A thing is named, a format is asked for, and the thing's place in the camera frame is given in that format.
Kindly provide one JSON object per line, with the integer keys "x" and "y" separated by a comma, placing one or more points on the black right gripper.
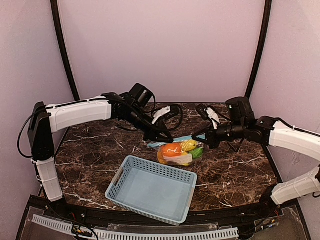
{"x": 212, "y": 136}

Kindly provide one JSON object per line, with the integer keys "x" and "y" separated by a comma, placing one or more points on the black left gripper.
{"x": 153, "y": 132}

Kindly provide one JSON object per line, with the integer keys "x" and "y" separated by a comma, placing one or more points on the orange toy fruit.
{"x": 171, "y": 150}

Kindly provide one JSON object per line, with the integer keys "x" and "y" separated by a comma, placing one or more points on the green toy bitter gourd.
{"x": 197, "y": 152}

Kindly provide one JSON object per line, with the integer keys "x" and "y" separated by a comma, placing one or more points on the orange yellow toy mango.
{"x": 161, "y": 159}

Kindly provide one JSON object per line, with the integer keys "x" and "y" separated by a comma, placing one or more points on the clear zip bag blue zipper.
{"x": 184, "y": 151}

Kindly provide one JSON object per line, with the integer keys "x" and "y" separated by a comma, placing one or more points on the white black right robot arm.
{"x": 274, "y": 132}

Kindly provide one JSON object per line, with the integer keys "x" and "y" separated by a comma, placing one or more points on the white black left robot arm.
{"x": 48, "y": 119}

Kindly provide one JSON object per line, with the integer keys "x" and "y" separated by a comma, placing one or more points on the light blue perforated plastic basket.
{"x": 148, "y": 185}

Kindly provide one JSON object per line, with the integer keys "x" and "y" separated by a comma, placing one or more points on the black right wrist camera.
{"x": 240, "y": 111}

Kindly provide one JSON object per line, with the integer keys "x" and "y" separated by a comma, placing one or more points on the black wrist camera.
{"x": 240, "y": 111}
{"x": 141, "y": 95}

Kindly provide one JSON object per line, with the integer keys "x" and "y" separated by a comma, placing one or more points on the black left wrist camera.
{"x": 141, "y": 95}

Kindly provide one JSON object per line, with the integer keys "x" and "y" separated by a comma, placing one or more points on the black table front rail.
{"x": 175, "y": 217}

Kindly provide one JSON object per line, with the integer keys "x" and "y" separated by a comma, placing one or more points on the white slotted cable duct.
{"x": 138, "y": 232}

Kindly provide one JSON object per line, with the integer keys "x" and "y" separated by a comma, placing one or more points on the black frame post right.
{"x": 260, "y": 48}

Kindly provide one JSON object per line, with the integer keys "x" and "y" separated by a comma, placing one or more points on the black frame post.
{"x": 260, "y": 48}
{"x": 63, "y": 49}

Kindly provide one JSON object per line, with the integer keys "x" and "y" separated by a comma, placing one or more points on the black frame post left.
{"x": 63, "y": 49}

